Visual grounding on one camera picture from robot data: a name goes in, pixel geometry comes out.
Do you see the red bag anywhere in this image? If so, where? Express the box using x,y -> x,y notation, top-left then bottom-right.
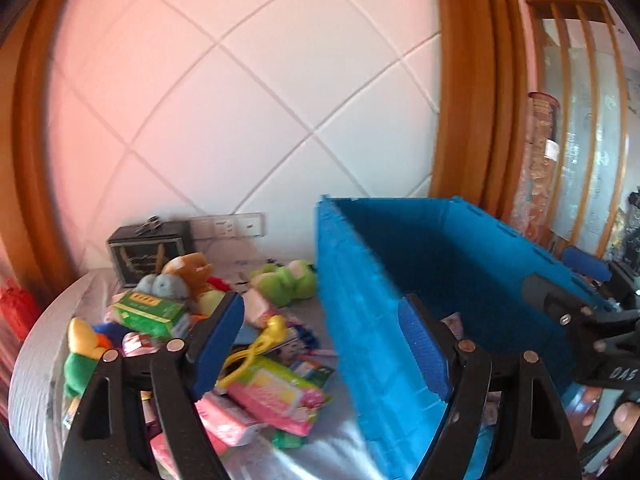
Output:
0,285 -> 43,343

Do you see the curved wooden frame post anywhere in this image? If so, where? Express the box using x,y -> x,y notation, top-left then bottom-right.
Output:
427,0 -> 531,221
10,0 -> 101,281

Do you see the white quilted headboard panel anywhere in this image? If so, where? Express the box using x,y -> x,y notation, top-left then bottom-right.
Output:
47,0 -> 443,271

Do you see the pink green wipes pack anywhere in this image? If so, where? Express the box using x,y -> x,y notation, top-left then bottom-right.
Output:
227,355 -> 332,436

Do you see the wooden slat glass partition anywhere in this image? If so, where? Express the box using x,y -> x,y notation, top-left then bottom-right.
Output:
525,0 -> 629,261

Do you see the green cardboard box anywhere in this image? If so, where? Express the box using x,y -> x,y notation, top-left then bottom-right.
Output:
111,290 -> 188,338

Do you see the light green round plush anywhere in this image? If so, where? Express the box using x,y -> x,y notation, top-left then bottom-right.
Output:
197,290 -> 226,316

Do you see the blue plastic storage crate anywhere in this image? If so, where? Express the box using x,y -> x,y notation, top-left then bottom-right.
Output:
314,196 -> 613,480

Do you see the brown bear plush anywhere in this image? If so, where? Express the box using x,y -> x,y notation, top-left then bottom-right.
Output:
162,252 -> 213,293

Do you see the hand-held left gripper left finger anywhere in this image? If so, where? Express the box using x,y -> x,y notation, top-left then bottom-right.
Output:
59,291 -> 246,480

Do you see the black desk clock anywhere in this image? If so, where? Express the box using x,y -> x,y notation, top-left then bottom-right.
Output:
107,217 -> 195,288

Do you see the grey blue plush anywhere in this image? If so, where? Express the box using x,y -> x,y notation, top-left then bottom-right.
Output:
136,274 -> 193,307

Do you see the pink tissue pack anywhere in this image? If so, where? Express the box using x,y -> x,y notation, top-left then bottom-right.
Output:
195,392 -> 267,448

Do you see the green frog plush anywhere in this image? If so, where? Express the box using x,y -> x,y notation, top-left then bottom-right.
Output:
250,259 -> 318,307

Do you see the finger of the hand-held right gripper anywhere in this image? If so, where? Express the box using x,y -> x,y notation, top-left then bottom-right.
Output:
522,272 -> 596,329
562,246 -> 612,284

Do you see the rolled patterned carpet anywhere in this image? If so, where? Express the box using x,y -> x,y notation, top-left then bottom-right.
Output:
512,91 -> 561,241

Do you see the yellow duck clip toy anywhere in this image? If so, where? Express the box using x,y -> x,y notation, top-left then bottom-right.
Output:
215,315 -> 288,393

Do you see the yellow green parrot plush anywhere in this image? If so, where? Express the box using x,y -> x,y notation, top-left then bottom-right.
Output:
64,317 -> 113,396

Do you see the person's right hand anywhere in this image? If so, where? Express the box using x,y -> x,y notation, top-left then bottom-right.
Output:
581,400 -> 640,467

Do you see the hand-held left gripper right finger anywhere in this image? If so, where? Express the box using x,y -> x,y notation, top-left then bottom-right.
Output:
397,294 -> 583,480

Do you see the small green packet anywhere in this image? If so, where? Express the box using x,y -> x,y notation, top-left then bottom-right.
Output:
270,430 -> 307,449

